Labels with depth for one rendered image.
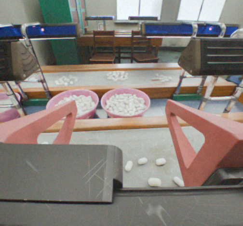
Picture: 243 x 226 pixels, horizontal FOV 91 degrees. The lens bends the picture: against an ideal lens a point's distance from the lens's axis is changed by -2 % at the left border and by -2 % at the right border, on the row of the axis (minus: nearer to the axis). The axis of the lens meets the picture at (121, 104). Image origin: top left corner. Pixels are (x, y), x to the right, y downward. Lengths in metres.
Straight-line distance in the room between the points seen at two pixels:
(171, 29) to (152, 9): 4.47
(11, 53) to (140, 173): 0.45
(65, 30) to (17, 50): 0.56
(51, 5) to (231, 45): 3.02
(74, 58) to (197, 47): 2.98
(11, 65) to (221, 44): 0.43
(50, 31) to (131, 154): 0.77
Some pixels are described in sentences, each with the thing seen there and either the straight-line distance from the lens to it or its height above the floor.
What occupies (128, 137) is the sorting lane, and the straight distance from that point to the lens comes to 0.53.
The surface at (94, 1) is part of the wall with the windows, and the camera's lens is 5.33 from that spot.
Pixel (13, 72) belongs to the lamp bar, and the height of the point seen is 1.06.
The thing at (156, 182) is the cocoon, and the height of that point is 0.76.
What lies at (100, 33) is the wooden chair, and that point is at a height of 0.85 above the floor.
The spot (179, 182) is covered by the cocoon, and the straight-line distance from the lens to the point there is 0.45.
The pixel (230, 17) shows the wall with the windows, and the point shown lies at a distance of 6.51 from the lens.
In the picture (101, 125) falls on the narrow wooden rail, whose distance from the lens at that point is 0.54.
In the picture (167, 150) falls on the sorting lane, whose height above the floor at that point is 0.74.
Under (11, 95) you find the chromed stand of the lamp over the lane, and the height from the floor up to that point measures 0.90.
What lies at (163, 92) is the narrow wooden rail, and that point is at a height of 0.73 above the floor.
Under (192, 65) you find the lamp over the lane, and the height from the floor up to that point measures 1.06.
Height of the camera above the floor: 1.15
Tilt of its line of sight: 36 degrees down
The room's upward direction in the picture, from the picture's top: straight up
